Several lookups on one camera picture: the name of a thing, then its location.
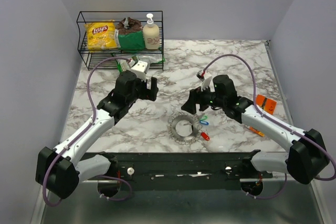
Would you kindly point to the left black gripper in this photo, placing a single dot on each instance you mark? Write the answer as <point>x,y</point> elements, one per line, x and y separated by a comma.
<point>149,94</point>

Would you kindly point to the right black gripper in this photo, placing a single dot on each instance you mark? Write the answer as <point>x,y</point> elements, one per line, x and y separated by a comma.
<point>196,97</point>

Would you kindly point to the orange packet near arm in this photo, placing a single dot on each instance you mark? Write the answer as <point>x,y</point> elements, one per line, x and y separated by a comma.
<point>256,131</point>

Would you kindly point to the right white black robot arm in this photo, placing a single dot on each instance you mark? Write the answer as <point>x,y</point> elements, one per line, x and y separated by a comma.
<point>304,157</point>

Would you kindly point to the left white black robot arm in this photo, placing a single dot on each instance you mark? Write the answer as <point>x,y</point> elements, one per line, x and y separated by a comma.
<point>60,169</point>

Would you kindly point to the blue key tag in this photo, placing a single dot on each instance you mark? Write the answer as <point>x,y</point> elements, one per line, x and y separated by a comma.
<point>203,122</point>

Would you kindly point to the green white snack bag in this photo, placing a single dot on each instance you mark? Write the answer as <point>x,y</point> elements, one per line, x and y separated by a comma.
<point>127,61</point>

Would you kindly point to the red key tag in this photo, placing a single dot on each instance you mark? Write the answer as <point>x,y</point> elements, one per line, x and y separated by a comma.
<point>205,136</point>

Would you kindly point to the cream soap pump bottle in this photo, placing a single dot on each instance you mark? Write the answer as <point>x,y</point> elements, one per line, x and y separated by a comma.
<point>151,33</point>

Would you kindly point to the green brown snack bag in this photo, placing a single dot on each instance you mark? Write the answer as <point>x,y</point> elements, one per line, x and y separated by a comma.
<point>128,35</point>

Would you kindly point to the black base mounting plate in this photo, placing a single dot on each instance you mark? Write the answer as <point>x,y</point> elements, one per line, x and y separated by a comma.
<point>181,171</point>

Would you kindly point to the yellow Lays chips bag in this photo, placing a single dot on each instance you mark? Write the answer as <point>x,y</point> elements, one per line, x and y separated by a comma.
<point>100,35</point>

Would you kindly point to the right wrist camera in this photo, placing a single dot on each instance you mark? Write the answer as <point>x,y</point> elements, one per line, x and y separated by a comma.
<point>205,78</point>

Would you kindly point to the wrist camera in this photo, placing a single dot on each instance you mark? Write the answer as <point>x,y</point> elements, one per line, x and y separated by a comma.
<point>140,69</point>
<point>205,78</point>

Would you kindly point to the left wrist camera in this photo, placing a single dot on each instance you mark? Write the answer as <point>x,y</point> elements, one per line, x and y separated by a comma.
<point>140,69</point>

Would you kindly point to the black wire shelf rack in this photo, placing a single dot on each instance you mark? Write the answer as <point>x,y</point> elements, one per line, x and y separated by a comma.
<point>91,59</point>

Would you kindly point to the aluminium rail frame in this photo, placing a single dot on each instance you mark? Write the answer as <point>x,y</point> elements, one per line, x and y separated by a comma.
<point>62,168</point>

